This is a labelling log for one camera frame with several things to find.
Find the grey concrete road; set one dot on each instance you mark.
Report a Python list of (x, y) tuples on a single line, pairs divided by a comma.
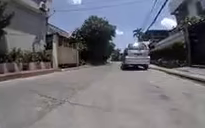
[(103, 96)]

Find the white multi-storey building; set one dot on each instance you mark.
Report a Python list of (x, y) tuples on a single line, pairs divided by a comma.
[(25, 26)]

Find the raised concrete sidewalk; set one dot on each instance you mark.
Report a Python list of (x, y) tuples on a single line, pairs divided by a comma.
[(193, 73)]

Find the large dark green tree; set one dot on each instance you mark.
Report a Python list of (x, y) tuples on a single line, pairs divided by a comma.
[(95, 38)]

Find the reddish kerb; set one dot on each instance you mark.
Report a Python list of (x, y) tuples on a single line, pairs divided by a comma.
[(26, 74)]

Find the silver van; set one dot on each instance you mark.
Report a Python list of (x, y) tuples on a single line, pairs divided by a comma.
[(136, 56)]

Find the blue roofed building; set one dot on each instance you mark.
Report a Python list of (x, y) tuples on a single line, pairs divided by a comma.
[(153, 36)]

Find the row of potted plants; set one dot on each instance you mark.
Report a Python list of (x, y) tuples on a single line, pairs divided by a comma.
[(21, 59)]

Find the palm tree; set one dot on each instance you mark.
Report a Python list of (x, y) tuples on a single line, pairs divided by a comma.
[(137, 34)]

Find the dark building with wall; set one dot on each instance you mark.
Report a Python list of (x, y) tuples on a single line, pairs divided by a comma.
[(190, 36)]

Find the beige gate wall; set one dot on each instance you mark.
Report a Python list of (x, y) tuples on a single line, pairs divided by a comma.
[(66, 53)]

